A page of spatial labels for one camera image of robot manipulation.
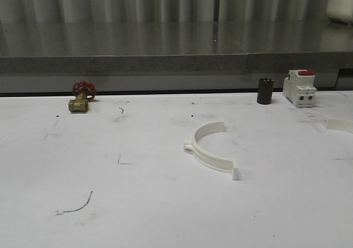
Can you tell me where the white container in background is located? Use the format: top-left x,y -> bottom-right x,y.
326,0 -> 352,24

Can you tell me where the brass valve with red handle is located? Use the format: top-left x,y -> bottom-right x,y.
68,80 -> 97,113

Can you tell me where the grey stone counter slab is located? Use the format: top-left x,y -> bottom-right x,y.
1,20 -> 352,76

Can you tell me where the dark brown cylindrical capacitor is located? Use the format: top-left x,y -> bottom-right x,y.
257,78 -> 274,105

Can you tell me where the white circuit breaker red switch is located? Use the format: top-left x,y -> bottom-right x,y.
282,69 -> 317,108

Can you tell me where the white half-ring pipe clamp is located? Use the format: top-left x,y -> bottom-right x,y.
184,118 -> 239,181

